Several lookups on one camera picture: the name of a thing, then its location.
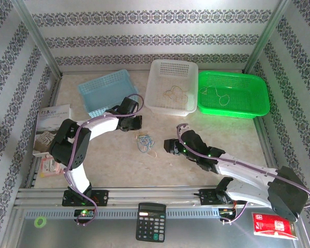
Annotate yellow green thin wire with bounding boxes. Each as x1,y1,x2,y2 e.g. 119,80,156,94
133,131,150,142
199,86,230,106

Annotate pile of rubber bands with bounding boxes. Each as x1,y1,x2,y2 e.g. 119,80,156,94
135,134,156,153

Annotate white plastic basket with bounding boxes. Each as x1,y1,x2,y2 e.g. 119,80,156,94
144,59,199,118

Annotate light blue plastic basket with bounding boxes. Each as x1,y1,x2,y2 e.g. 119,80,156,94
77,69,140,119

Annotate small circuit board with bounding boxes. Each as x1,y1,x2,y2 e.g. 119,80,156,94
74,208,96,218
219,207,236,217

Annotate green plastic basket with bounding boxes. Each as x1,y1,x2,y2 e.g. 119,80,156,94
197,71,271,119

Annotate paperback book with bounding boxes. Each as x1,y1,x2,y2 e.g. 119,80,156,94
32,104,73,157

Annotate black desk calculator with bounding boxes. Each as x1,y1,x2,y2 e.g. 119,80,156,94
135,202,167,243

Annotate pink card packet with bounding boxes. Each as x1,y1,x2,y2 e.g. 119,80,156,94
38,154,61,178

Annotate red foil packet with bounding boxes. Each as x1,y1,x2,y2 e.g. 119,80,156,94
252,212,299,240

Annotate green tape roll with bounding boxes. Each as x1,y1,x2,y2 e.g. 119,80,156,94
34,216,47,229

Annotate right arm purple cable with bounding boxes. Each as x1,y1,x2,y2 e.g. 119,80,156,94
175,122,310,225

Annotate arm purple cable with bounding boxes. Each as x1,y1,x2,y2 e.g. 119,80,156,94
175,122,310,225
63,93,145,227

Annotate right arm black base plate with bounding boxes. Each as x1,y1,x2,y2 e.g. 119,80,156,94
199,188,246,207

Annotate aluminium mounting rail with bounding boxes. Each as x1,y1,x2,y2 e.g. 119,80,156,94
14,187,293,208

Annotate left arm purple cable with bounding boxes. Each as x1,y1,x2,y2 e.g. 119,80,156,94
63,93,145,227

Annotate aluminium side rail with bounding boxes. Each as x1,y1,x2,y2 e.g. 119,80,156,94
24,76,64,189
252,117,285,187

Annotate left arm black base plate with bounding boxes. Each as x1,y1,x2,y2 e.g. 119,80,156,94
61,190,110,207

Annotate grey slotted cable duct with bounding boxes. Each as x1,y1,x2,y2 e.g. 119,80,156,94
24,209,222,220

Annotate aluminium frame post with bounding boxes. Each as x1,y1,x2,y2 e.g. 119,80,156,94
11,0,63,78
244,0,295,75

